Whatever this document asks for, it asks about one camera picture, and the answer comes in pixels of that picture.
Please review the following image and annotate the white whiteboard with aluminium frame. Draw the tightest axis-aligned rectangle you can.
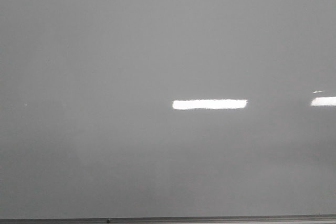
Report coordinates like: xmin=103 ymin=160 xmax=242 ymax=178
xmin=1 ymin=0 xmax=335 ymax=219

